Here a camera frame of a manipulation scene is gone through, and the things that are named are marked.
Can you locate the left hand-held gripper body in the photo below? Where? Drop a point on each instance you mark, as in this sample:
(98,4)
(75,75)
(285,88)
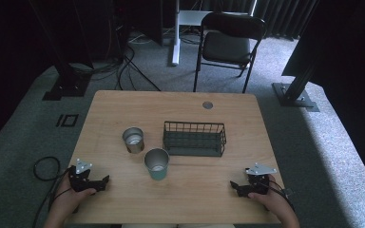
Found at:
(80,180)

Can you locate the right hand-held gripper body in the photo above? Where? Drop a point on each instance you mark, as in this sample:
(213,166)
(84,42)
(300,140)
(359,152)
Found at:
(259,182)

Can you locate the silver metal cup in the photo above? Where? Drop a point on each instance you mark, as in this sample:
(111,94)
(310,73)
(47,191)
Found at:
(133,140)

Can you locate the teal metal cup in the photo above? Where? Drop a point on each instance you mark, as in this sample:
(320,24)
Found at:
(157,164)

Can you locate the person's left hand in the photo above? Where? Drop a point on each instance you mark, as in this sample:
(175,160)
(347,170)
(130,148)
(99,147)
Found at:
(71,199)

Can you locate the person's right hand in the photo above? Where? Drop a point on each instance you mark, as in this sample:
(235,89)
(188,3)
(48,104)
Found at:
(274,199)

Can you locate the black metal stand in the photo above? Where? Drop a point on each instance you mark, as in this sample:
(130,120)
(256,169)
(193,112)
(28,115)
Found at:
(67,85)
(294,95)

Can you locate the black folding chair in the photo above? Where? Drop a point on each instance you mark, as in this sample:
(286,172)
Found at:
(226,47)

